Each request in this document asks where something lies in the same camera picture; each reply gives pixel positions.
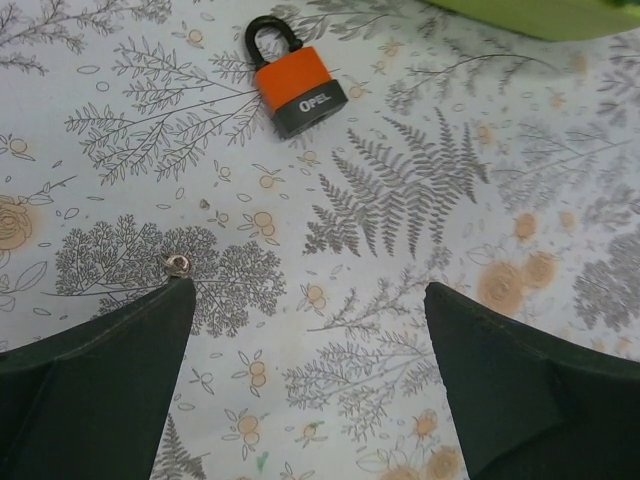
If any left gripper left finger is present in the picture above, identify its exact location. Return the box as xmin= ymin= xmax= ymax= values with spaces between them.
xmin=1 ymin=278 xmax=196 ymax=479

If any floral table mat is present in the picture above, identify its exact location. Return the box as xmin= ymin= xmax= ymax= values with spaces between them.
xmin=1 ymin=1 xmax=639 ymax=479

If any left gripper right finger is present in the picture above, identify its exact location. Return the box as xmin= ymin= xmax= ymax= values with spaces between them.
xmin=424 ymin=282 xmax=639 ymax=479

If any green plastic tray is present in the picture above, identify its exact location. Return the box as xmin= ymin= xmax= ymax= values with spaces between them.
xmin=432 ymin=0 xmax=639 ymax=41

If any small silver key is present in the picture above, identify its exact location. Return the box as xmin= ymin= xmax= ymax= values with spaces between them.
xmin=164 ymin=254 xmax=191 ymax=278

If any orange black padlock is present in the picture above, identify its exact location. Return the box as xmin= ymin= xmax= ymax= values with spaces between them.
xmin=244 ymin=15 xmax=348 ymax=139

